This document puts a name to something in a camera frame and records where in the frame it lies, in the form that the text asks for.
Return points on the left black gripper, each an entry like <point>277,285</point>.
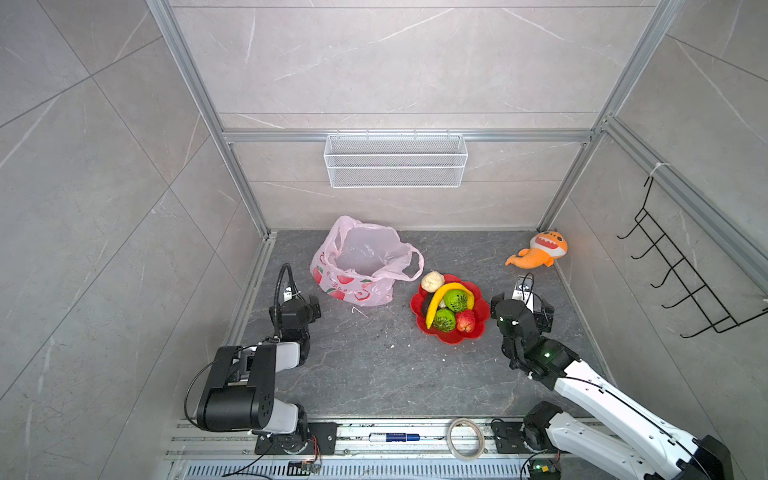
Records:
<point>312,310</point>

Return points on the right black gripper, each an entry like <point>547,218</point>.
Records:
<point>543,320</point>

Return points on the red flower-shaped bowl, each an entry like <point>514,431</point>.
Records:
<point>481,311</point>

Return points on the red fruit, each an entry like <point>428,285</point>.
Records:
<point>465,321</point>

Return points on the green bumpy fruit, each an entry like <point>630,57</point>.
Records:
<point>444,320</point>

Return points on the pink plastic bag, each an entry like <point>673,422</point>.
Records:
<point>359,263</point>

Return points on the beige round fruit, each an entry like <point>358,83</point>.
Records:
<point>432,282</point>

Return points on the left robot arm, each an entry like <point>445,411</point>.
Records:
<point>239,392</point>

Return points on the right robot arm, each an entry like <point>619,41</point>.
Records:
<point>634,443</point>

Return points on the orange shark plush toy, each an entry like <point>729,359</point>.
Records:
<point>544,248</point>

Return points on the white tape roll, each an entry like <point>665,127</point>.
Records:
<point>465,440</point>

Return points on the blue white marker pen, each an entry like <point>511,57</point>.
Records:
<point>393,437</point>

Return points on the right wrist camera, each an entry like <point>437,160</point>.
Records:
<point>523,288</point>

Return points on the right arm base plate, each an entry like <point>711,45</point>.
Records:
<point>507,438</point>

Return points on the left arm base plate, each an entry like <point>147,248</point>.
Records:
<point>320,436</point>

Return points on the white wire mesh basket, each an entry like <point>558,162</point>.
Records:
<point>395,160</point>

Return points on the black wire hook rack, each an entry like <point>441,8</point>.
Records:
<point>717,317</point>

